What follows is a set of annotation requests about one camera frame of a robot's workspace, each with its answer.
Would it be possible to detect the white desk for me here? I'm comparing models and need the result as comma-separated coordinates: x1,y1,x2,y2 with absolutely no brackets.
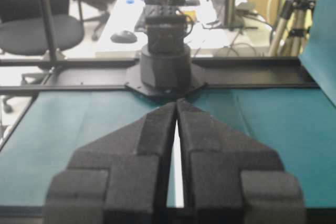
95,0,271,58

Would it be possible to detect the black office chair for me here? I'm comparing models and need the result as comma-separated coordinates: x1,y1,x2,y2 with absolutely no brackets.
0,0,110,54

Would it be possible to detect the black frame rail structure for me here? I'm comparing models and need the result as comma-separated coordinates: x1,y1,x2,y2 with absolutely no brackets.
0,0,320,146

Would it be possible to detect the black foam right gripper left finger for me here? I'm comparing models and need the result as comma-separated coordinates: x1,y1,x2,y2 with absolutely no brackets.
44,102,175,223

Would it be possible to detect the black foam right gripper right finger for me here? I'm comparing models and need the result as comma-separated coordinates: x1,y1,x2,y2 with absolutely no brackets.
177,99,307,223

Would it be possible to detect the camera tripod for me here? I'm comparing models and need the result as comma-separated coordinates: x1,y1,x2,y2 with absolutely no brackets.
267,0,316,57

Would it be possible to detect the black computer mouse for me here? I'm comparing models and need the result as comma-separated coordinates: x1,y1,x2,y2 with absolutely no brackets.
110,30,138,44

